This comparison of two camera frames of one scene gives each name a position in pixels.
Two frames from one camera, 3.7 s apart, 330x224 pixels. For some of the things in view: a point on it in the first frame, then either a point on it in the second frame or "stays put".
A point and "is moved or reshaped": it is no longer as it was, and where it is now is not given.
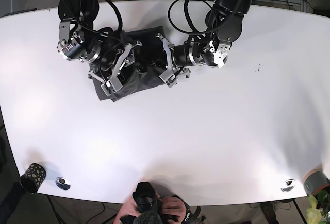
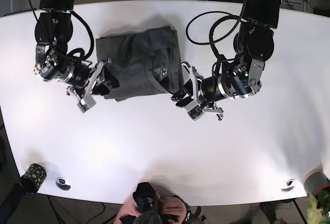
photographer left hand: x=128 y=208 stays put
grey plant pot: x=315 y=181 stays put
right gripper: x=213 y=54 → x=238 y=79
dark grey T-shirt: x=130 y=62 is moved or reshaped
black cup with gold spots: x=34 y=177 stays put
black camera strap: x=190 y=217 stays put
